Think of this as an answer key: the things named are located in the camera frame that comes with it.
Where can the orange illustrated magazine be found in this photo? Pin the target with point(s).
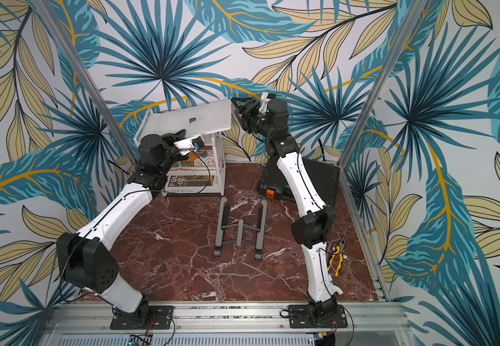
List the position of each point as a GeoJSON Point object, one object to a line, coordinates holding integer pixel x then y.
{"type": "Point", "coordinates": [201, 159]}

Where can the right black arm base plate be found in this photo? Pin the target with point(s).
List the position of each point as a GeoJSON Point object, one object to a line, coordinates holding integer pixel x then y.
{"type": "Point", "coordinates": [302, 316]}

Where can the black plastic tool case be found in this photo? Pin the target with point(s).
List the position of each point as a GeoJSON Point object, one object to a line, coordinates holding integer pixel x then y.
{"type": "Point", "coordinates": [325, 178]}

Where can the right aluminium corner post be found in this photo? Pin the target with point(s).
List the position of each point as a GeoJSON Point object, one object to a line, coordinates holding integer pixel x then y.
{"type": "Point", "coordinates": [401, 37]}

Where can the left aluminium corner post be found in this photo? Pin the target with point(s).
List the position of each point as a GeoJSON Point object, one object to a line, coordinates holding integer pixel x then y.
{"type": "Point", "coordinates": [58, 32]}

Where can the grey folding laptop stand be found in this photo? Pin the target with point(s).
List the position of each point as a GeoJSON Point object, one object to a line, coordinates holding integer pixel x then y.
{"type": "Point", "coordinates": [241, 226]}

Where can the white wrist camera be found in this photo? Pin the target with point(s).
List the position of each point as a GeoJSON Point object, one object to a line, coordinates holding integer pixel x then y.
{"type": "Point", "coordinates": [264, 100]}
{"type": "Point", "coordinates": [193, 143]}

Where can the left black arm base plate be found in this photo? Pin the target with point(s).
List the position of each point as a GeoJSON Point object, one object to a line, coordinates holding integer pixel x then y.
{"type": "Point", "coordinates": [145, 318]}

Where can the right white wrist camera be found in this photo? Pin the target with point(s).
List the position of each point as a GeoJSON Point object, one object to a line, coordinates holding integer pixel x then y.
{"type": "Point", "coordinates": [264, 100]}

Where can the yellow black pliers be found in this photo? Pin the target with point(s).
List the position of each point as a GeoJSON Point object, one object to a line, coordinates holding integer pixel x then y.
{"type": "Point", "coordinates": [336, 259]}

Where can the white folio book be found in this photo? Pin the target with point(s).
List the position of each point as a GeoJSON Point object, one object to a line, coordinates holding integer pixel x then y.
{"type": "Point", "coordinates": [189, 183]}

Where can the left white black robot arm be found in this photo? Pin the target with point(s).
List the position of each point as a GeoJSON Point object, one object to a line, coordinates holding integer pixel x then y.
{"type": "Point", "coordinates": [84, 258]}

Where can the silver laptop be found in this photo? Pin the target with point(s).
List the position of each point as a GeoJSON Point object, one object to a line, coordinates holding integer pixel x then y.
{"type": "Point", "coordinates": [203, 119]}

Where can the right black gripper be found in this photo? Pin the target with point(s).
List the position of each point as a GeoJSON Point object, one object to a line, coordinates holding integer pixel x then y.
{"type": "Point", "coordinates": [242, 111]}

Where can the small white plastic piece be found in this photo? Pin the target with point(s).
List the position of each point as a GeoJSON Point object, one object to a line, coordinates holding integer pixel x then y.
{"type": "Point", "coordinates": [337, 290]}

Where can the white three-tier shelf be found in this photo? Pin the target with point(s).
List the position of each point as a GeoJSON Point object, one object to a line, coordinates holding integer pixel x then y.
{"type": "Point", "coordinates": [218, 171]}

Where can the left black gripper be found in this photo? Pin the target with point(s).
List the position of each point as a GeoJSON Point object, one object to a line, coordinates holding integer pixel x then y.
{"type": "Point", "coordinates": [171, 137]}

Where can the aluminium corner post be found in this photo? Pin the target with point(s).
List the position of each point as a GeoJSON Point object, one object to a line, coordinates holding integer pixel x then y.
{"type": "Point", "coordinates": [58, 32]}
{"type": "Point", "coordinates": [401, 37]}

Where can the aluminium front rail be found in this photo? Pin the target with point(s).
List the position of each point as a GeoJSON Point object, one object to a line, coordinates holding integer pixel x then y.
{"type": "Point", "coordinates": [242, 323]}

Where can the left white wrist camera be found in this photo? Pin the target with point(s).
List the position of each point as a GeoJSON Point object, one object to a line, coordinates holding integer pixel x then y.
{"type": "Point", "coordinates": [193, 143]}

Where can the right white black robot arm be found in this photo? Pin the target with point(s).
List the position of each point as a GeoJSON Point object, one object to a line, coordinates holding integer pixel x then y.
{"type": "Point", "coordinates": [268, 117]}

